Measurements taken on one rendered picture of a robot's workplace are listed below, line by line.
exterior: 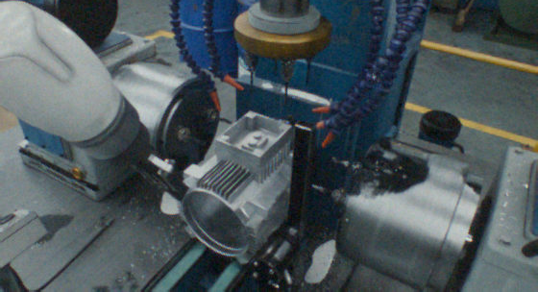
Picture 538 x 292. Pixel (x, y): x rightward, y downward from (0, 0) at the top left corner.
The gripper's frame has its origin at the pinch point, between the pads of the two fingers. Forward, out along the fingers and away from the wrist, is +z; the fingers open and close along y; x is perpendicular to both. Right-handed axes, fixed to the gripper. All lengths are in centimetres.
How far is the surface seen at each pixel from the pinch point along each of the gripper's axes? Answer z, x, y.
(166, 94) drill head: 4.5, -17.9, 16.5
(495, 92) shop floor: 250, -214, -54
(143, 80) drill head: 4.7, -19.4, 24.5
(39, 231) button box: -3.4, 17.5, 16.7
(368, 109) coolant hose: -1.1, -25.5, -25.8
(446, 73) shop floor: 257, -225, -13
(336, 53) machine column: 13.3, -45.0, -10.4
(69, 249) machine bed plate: 23.3, 20.5, 31.1
